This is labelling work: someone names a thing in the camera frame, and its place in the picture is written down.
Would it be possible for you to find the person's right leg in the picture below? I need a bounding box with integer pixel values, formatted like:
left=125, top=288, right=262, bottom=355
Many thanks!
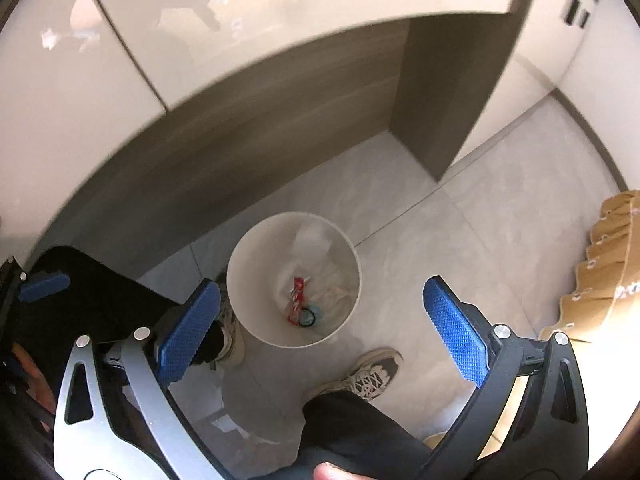
left=270, top=389, right=437, bottom=480

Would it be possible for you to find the person's shoe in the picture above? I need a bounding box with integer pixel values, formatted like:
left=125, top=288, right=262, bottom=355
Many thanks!
left=207, top=280, right=247, bottom=369
left=304, top=348, right=404, bottom=404

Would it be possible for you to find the round white trash bin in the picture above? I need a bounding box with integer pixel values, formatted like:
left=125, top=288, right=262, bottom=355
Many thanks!
left=226, top=211, right=362, bottom=350

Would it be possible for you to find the red snack wrapper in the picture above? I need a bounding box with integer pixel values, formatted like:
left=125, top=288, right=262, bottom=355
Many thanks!
left=285, top=275, right=314, bottom=324

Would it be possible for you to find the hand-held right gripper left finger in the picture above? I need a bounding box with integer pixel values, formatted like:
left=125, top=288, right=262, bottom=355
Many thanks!
left=52, top=279, right=222, bottom=480

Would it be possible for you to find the person's right hand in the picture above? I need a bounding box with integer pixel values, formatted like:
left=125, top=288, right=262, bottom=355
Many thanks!
left=312, top=462, right=362, bottom=480

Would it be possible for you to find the person's right shoe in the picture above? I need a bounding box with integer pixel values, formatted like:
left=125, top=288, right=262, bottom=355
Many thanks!
left=304, top=348, right=404, bottom=404

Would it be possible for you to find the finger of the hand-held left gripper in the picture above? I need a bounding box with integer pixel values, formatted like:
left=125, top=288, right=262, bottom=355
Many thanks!
left=0, top=256, right=71, bottom=306

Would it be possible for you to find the stack of folded cardboard boxes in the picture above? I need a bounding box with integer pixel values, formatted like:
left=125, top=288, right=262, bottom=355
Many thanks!
left=537, top=190, right=640, bottom=347

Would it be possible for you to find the white cabinet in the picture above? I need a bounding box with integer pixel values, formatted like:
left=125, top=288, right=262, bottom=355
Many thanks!
left=0, top=0, right=547, bottom=273

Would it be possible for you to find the person's left shoe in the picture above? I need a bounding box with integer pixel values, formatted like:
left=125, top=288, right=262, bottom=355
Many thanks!
left=207, top=280, right=247, bottom=369

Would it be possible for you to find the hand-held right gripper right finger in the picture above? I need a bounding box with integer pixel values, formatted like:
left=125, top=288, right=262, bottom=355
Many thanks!
left=422, top=275, right=591, bottom=480

